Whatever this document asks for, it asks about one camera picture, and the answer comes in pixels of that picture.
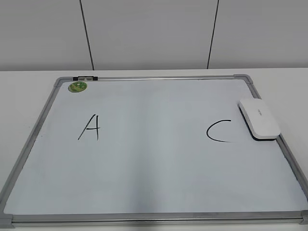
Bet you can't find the white whiteboard eraser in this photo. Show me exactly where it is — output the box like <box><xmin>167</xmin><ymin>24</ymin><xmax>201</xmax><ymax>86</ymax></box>
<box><xmin>238</xmin><ymin>98</ymin><xmax>281</xmax><ymax>141</ymax></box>

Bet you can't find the white magnetic whiteboard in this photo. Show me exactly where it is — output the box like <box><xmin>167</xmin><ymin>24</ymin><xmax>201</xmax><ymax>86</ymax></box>
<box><xmin>0</xmin><ymin>75</ymin><xmax>308</xmax><ymax>228</ymax></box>

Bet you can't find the round green magnet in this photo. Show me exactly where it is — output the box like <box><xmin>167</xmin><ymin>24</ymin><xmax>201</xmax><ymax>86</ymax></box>
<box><xmin>68</xmin><ymin>81</ymin><xmax>87</xmax><ymax>93</ymax></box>

